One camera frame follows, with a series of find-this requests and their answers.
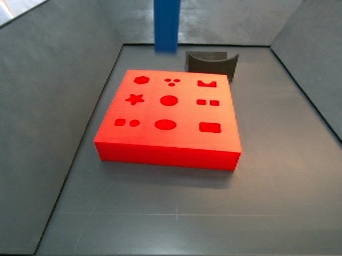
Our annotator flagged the blue rectangular block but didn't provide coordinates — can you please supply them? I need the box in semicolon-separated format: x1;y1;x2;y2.
154;0;181;53

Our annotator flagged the black curved fixture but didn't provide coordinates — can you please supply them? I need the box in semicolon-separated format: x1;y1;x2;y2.
186;51;240;81

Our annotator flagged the red shape sorter board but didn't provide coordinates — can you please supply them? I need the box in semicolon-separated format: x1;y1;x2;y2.
94;70;242;171

